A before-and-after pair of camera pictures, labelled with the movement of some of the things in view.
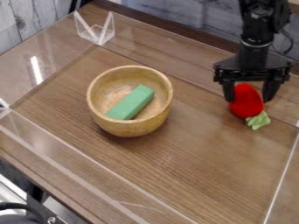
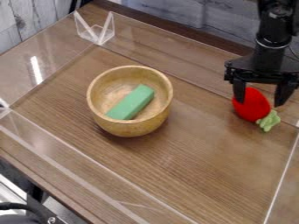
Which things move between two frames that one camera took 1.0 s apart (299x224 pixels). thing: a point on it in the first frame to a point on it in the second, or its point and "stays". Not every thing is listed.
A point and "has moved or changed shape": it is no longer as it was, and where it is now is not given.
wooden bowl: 128,97 stays
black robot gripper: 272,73 to 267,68
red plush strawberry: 247,106 has moved or changed shape
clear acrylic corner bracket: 96,33 stays
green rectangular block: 132,103 stays
